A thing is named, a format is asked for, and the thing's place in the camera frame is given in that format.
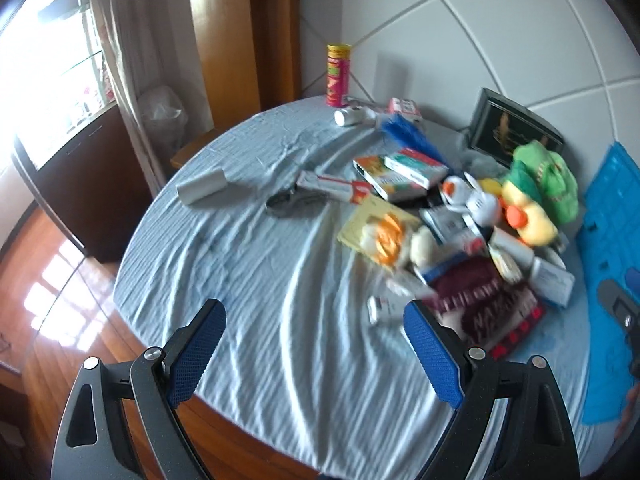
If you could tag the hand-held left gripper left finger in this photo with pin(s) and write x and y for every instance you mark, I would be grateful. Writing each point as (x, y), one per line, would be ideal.
(195, 355)

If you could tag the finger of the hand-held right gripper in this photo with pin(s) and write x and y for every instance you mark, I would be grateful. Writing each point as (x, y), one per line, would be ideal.
(619, 302)

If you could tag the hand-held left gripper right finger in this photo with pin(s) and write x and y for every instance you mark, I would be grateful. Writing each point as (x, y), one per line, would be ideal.
(434, 357)

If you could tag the round wooden desktop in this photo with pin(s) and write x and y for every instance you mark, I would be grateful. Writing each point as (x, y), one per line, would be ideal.
(235, 442)

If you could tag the person's right hand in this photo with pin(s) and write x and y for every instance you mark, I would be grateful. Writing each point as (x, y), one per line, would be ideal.
(631, 410)

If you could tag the blue mat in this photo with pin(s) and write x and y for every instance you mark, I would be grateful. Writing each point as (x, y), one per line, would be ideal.
(607, 240)

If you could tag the white medicine box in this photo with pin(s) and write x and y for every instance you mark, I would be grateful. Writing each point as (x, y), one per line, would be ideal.
(555, 280)

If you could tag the white tube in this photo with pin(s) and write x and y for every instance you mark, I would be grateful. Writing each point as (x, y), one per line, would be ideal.
(384, 308)

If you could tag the maroon snack bag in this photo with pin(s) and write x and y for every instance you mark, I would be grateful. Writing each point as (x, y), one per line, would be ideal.
(475, 300)

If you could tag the light blue tablecloth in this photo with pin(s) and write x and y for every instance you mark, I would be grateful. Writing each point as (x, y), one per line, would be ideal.
(250, 285)

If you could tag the blue white box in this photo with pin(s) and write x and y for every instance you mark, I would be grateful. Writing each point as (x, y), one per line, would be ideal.
(442, 267)

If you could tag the red black patterned box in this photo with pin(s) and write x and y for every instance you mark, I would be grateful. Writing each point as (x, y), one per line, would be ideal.
(520, 327)

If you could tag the cream plush toy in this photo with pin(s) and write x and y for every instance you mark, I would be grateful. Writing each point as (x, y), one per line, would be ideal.
(421, 249)

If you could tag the yellow duck plush toy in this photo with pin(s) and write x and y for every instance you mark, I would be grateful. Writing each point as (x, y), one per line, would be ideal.
(530, 219)

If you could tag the green plush toy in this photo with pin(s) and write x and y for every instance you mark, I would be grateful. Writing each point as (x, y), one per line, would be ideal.
(547, 180)

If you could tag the yellow packet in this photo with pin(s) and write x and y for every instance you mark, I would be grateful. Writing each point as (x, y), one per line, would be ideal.
(365, 220)

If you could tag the white orange plush toy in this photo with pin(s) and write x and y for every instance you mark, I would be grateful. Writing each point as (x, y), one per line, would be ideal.
(472, 201)

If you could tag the grey paper roll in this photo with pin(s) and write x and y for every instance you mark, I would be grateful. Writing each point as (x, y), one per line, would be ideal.
(202, 187)

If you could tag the dark sunglasses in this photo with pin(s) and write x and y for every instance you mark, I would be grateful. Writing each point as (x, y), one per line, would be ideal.
(292, 202)

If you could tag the orange white box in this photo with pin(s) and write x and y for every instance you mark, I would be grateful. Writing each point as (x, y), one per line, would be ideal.
(382, 177)

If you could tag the green white box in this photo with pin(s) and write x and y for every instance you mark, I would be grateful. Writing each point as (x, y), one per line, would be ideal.
(417, 166)

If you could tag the dark wooden cabinet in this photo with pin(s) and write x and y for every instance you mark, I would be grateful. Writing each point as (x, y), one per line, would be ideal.
(75, 195)

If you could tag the red white toothpaste box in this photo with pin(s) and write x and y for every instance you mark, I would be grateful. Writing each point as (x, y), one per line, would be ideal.
(332, 185)

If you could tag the wooden stool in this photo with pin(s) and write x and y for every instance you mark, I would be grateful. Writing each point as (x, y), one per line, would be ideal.
(192, 152)

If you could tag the dark framed picture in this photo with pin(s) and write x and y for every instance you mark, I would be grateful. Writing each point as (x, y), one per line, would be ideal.
(510, 129)

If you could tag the blue feather duster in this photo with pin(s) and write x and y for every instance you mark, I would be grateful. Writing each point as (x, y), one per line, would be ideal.
(410, 136)

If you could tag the plastic bag bin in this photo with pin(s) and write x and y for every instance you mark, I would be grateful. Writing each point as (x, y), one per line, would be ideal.
(161, 115)

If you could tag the pink white box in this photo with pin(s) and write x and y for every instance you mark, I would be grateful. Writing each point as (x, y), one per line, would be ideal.
(404, 108)

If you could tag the white can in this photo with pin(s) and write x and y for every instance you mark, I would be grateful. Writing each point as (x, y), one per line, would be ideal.
(350, 116)

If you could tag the yellow red chips can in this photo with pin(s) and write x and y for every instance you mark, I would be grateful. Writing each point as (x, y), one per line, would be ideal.
(337, 76)

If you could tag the white curtain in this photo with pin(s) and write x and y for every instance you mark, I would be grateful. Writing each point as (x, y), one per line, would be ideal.
(132, 60)

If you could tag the wooden door frame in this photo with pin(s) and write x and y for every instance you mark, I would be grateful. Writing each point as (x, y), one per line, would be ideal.
(235, 35)

